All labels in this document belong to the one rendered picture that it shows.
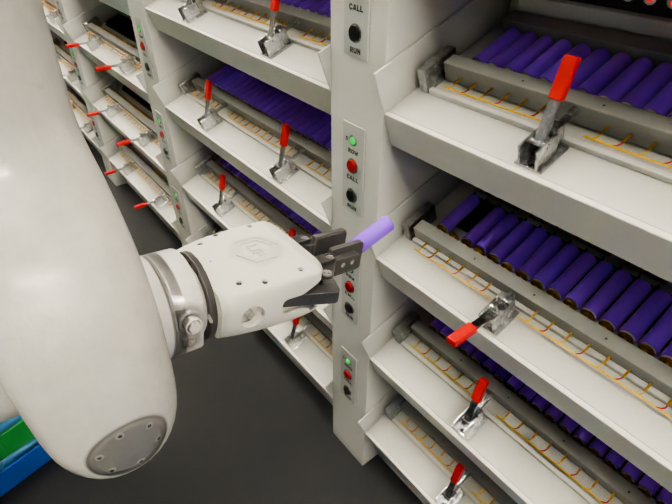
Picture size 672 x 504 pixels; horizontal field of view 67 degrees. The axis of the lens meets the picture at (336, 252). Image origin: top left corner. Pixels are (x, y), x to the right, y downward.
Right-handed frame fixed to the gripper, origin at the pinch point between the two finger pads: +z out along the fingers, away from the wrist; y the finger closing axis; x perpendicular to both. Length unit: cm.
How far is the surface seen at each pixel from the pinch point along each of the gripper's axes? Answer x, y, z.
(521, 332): 7.3, -13.8, 16.4
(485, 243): 2.4, -3.9, 20.9
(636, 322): 2.1, -22.0, 21.4
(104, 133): 38, 147, 21
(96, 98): 26, 147, 20
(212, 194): 26, 67, 21
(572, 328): 4.3, -18.0, 17.7
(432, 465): 46, -5, 24
